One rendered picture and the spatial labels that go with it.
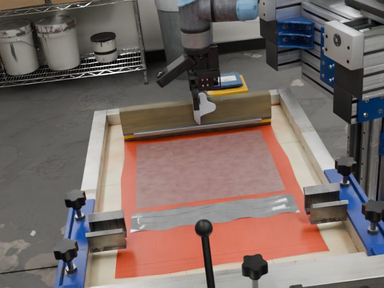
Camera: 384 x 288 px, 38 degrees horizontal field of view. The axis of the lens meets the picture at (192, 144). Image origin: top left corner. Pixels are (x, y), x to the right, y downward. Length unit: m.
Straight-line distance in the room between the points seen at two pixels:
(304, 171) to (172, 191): 0.32
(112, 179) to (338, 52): 0.65
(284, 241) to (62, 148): 2.68
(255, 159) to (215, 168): 0.11
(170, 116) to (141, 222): 0.38
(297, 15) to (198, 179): 0.78
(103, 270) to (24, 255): 1.73
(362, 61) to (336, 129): 2.13
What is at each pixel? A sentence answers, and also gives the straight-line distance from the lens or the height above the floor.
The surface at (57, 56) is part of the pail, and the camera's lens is 4.48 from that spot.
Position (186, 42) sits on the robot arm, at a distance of 1.40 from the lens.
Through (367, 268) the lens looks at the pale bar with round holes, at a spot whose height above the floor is 1.04.
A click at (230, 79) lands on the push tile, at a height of 0.97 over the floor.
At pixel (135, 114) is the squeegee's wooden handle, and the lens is 1.48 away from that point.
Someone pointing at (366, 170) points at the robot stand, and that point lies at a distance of 1.99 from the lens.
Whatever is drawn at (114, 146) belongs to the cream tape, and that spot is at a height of 0.95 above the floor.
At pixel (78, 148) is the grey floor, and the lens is 3.62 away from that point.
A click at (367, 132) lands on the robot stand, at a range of 1.92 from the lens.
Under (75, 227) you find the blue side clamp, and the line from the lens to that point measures 1.16.
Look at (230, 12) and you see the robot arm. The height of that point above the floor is 1.29.
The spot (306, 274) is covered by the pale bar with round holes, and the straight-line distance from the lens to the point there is 0.93.
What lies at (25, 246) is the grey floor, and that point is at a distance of 2.88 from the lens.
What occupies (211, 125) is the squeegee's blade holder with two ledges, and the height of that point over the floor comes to 0.99.
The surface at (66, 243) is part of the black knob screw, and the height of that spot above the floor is 1.06.
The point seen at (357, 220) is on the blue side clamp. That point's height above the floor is 1.00.
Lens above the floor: 1.67
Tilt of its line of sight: 29 degrees down
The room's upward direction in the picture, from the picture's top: 6 degrees counter-clockwise
